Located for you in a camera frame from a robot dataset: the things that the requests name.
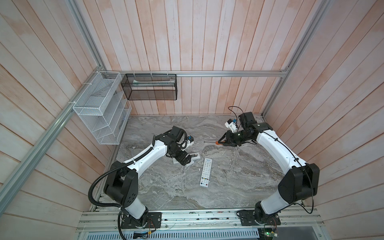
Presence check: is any left aluminium frame bar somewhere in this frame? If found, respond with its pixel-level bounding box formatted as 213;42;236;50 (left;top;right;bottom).
1;66;105;215

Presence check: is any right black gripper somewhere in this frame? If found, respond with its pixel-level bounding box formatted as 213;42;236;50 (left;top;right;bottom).
217;130;250;147

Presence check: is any horizontal aluminium frame bar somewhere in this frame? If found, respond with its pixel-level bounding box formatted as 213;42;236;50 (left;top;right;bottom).
118;70;288;78

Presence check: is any black wire mesh basket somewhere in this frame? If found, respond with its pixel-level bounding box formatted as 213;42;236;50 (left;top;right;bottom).
121;73;178;101

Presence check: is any white remote control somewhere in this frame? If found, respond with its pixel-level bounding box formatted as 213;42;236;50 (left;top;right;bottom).
200;158;213;188
173;152;201;167

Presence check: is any white wire mesh shelf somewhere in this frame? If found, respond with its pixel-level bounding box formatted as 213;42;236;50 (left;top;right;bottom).
73;71;132;145

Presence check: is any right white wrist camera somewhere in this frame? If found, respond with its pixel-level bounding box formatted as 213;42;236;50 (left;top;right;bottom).
225;119;238;133

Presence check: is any orange handled screwdriver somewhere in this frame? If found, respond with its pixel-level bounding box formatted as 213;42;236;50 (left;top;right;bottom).
204;141;223;145

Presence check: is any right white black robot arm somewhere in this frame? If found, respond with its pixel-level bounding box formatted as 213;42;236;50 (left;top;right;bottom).
217;112;320;225

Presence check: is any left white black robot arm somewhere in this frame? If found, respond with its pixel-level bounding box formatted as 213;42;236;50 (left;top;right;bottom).
104;126;194;220

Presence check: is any black corrugated cable conduit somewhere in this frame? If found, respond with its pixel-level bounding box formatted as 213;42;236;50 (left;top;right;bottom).
87;146;152;208

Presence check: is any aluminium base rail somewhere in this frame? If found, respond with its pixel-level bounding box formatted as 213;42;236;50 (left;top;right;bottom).
76;207;325;233

